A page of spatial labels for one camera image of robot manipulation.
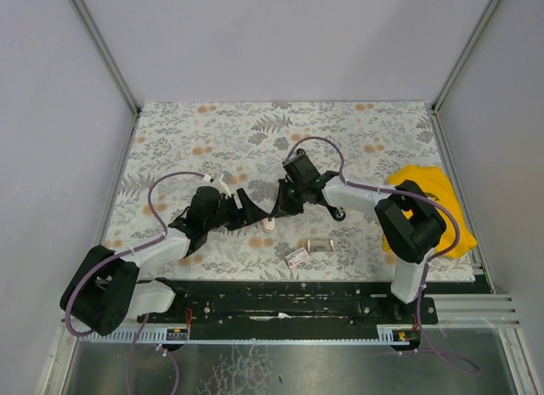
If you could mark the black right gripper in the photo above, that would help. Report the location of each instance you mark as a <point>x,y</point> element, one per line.
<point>286,195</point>

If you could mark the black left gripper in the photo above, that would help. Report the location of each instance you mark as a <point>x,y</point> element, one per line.
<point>237,207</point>

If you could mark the small pink white stapler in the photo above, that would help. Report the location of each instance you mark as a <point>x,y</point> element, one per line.
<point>268,225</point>

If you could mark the red white staple box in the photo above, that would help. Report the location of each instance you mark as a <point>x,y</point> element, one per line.
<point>297,257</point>

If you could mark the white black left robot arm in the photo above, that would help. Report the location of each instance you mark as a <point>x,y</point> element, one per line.
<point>107,288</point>

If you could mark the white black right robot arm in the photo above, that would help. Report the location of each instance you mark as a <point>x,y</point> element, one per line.
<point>410,221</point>

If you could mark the floral patterned table mat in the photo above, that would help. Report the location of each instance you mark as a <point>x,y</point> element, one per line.
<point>175,145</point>

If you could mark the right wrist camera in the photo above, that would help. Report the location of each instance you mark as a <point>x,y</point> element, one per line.
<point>300,169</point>

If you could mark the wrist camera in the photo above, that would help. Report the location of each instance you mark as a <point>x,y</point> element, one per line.
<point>300,169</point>
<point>218,183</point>

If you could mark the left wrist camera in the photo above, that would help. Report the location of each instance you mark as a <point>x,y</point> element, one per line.
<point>218,183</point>

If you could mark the white slotted cable duct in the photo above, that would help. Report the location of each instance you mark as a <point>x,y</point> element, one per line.
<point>180,336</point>

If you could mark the aluminium frame post left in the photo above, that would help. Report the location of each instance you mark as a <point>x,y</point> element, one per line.
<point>97,39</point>

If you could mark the aluminium frame post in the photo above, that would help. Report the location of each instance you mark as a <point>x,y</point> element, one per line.
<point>97,39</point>
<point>476,34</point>

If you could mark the aluminium frame post right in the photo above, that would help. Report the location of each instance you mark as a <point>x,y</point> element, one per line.
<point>476,34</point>

